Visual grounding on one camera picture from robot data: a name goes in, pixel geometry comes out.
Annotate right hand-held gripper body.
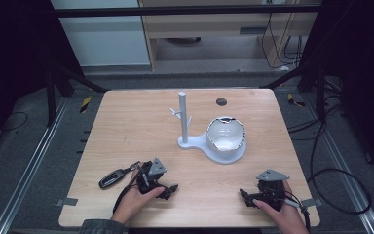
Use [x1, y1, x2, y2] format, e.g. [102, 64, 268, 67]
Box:
[251, 168, 290, 213]

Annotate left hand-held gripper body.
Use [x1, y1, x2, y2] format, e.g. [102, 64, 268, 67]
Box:
[136, 157, 168, 196]

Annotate person's left hand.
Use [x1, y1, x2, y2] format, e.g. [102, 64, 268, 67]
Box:
[111, 168, 166, 226]

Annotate person's right hand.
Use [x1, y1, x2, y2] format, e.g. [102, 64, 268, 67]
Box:
[251, 179, 310, 234]

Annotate black car key fob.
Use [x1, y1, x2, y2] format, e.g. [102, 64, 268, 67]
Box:
[97, 161, 142, 190]

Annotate grey tape strip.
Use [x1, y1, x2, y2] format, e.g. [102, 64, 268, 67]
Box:
[301, 197, 324, 209]
[55, 197, 79, 208]

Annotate white bowl with dark rim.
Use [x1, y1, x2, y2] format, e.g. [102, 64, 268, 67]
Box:
[205, 116, 246, 152]

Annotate yellow black striped tape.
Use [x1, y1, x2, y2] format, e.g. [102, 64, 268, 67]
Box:
[286, 93, 307, 108]
[79, 95, 93, 114]

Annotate white cabinet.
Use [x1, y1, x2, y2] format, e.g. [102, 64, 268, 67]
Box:
[50, 0, 152, 68]

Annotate black curtain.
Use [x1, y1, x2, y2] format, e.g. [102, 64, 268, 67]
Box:
[0, 0, 86, 157]
[300, 0, 374, 183]

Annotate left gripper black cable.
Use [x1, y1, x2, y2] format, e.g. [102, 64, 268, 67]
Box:
[112, 167, 143, 215]

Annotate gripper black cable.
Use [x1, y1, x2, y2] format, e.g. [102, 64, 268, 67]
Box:
[283, 190, 312, 232]
[112, 167, 143, 215]

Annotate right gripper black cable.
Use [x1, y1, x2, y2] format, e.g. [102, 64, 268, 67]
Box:
[283, 190, 312, 232]

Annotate white key stand with post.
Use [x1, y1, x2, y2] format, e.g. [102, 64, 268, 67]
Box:
[169, 91, 247, 165]

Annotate aluminium floor rail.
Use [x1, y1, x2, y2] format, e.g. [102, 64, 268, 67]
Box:
[303, 93, 374, 234]
[0, 97, 70, 234]

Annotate long black floor cable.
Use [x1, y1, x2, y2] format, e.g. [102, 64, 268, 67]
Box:
[286, 97, 373, 216]

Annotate black metal frame stand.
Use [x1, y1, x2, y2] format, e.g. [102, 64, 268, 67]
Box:
[44, 61, 111, 129]
[266, 62, 328, 125]

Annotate black cables under desk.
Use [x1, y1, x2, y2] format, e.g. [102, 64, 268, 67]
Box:
[260, 12, 305, 70]

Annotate thin black floor cable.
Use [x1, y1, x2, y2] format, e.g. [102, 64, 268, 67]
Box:
[0, 110, 29, 134]

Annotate black horizontal frame bar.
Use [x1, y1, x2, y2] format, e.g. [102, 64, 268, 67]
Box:
[52, 3, 324, 19]

